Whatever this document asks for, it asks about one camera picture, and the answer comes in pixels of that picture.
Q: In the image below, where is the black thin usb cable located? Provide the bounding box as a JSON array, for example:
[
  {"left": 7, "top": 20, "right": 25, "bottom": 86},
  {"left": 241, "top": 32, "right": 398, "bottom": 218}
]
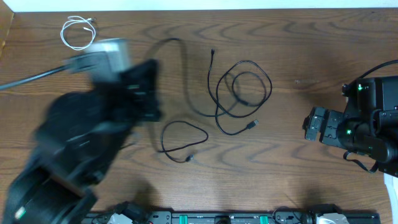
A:
[{"left": 157, "top": 71, "right": 249, "bottom": 164}]

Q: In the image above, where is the white usb cable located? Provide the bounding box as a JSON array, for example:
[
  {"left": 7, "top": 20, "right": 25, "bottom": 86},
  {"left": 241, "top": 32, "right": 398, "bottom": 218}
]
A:
[{"left": 60, "top": 15, "right": 97, "bottom": 52}]

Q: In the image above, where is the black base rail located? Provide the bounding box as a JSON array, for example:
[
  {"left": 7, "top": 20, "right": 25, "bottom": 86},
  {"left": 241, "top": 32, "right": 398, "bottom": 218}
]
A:
[{"left": 81, "top": 202, "right": 381, "bottom": 224}]

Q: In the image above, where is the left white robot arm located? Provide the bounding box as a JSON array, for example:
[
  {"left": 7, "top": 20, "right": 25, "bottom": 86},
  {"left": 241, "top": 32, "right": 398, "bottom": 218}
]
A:
[{"left": 2, "top": 39, "right": 164, "bottom": 223}]

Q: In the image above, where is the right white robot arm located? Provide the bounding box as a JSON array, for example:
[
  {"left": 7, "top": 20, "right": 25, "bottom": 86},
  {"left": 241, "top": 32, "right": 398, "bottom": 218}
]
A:
[{"left": 302, "top": 60, "right": 397, "bottom": 223}]

